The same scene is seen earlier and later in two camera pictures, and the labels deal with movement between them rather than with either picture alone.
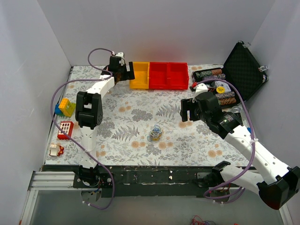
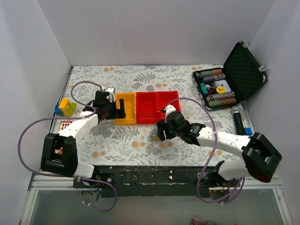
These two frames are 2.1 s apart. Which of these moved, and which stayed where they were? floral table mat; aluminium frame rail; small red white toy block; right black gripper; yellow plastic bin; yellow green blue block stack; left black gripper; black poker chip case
Moved: right black gripper; left black gripper; yellow plastic bin
Stayed: aluminium frame rail; yellow green blue block stack; small red white toy block; floral table mat; black poker chip case
